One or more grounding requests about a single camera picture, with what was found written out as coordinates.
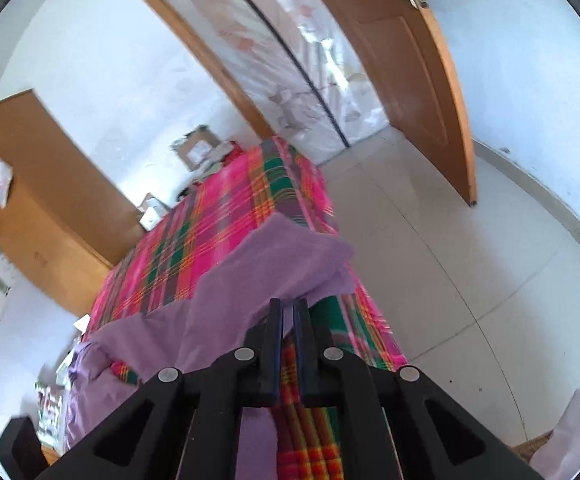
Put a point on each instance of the wooden wardrobe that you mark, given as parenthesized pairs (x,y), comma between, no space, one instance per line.
(45,200)

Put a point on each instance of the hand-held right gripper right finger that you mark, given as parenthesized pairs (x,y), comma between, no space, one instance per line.
(300,345)

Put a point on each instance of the white cardboard box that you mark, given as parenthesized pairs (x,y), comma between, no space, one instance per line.
(151,212)

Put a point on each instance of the pink plaid bed sheet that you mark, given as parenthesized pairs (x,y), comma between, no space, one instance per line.
(210,220)

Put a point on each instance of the wooden door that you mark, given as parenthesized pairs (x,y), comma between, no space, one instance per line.
(395,70)

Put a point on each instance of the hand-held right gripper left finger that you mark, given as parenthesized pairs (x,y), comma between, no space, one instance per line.
(276,345)

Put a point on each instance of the black curtain strip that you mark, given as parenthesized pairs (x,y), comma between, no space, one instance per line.
(290,60)

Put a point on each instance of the clear printed door curtain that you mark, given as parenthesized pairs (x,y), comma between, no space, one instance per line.
(280,75)

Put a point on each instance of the brown cardboard box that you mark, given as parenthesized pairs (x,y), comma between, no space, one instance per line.
(197,150)

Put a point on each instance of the purple fleece pants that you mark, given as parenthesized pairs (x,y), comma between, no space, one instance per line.
(250,285)

